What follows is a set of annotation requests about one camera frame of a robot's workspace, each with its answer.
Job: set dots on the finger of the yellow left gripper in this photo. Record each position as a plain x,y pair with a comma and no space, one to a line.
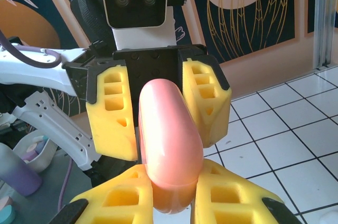
216,113
105,131

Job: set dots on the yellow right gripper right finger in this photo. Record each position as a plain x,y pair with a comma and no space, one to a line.
232,203

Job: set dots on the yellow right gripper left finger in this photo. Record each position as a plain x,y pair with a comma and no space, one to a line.
118,200

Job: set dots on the pink eraser block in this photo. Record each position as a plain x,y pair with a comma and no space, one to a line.
169,134

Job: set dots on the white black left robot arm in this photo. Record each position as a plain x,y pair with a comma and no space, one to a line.
39,73

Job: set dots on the white bowl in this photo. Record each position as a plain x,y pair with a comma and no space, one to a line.
46,152

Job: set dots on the teal pink round object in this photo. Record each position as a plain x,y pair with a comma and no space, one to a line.
6,212

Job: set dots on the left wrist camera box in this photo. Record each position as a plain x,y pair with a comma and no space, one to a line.
134,10

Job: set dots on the aluminium frame post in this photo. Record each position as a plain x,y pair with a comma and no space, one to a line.
323,23

